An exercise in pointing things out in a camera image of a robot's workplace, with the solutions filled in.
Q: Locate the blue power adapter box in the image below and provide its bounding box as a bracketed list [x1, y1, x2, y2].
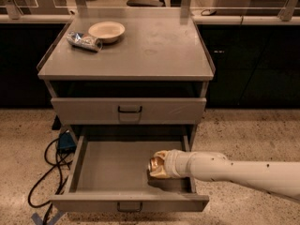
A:
[57, 131, 76, 153]

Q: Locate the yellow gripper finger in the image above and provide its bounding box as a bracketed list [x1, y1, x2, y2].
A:
[150, 170, 170, 179]
[153, 150, 168, 160]

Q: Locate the black office chair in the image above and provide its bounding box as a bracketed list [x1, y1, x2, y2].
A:
[127, 0, 165, 8]

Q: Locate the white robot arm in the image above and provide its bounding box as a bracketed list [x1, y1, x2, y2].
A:
[148, 150, 300, 203]

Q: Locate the black floor cable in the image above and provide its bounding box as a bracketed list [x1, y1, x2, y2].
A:
[27, 137, 74, 225]

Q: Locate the closed grey upper drawer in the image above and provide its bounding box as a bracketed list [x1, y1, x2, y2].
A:
[52, 97, 206, 125]

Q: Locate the open grey middle drawer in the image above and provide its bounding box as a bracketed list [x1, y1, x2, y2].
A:
[52, 136, 209, 213]

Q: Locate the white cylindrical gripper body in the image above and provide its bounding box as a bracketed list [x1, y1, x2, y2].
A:
[164, 150, 191, 178]

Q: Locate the grey metal drawer cabinet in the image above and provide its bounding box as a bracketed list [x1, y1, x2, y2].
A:
[38, 7, 215, 138]

